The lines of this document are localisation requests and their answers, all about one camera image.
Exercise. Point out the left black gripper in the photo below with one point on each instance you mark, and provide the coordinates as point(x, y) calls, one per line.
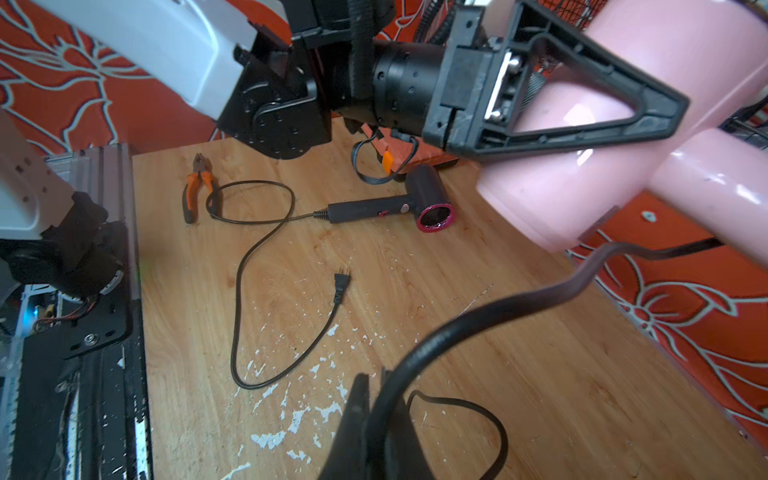
point(530, 85)

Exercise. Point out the orange handled pliers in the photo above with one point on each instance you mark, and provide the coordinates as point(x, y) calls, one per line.
point(201, 175)

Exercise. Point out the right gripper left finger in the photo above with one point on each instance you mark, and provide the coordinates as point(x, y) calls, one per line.
point(347, 457)

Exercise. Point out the pink hair dryer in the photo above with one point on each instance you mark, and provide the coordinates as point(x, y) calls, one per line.
point(715, 53)

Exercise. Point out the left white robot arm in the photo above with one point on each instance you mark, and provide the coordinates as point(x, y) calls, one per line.
point(278, 97)

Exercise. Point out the black magenta hair dryer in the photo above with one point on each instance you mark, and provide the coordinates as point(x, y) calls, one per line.
point(426, 198)

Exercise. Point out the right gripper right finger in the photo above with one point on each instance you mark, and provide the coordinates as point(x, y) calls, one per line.
point(402, 456)

